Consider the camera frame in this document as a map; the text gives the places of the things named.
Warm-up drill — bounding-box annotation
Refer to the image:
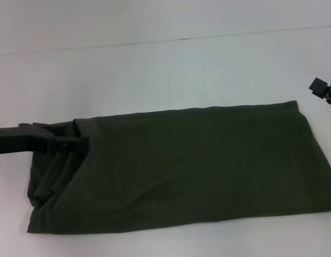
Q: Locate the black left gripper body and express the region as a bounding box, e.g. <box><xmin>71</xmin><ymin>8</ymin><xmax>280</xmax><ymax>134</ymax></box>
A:
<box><xmin>0</xmin><ymin>122</ymin><xmax>55</xmax><ymax>156</ymax></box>

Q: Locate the dark green printed T-shirt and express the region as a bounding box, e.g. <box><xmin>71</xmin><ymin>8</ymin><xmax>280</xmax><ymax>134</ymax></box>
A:
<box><xmin>26</xmin><ymin>100</ymin><xmax>331</xmax><ymax>234</ymax></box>

